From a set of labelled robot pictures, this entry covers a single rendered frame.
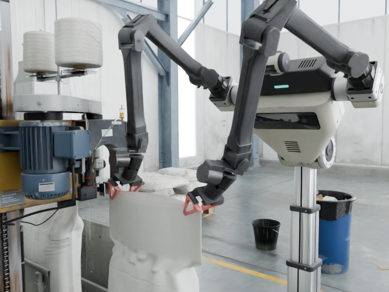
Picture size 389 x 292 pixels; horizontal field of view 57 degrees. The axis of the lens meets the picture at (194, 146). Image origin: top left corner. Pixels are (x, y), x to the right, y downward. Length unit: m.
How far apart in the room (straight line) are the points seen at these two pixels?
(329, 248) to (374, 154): 5.97
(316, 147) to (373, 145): 7.67
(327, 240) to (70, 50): 2.67
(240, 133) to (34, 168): 0.65
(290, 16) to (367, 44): 8.38
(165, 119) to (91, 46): 6.25
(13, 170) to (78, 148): 0.29
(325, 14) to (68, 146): 8.99
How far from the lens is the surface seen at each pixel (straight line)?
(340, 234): 3.38
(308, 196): 1.66
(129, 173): 1.40
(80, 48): 1.31
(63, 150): 1.19
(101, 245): 2.24
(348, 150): 9.31
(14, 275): 1.54
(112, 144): 1.60
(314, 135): 1.47
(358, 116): 9.23
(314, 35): 1.07
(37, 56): 1.55
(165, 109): 7.52
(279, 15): 0.95
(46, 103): 1.20
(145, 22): 1.32
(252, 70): 0.96
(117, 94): 6.83
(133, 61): 1.31
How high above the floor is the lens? 1.34
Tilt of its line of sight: 4 degrees down
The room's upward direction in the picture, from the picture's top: straight up
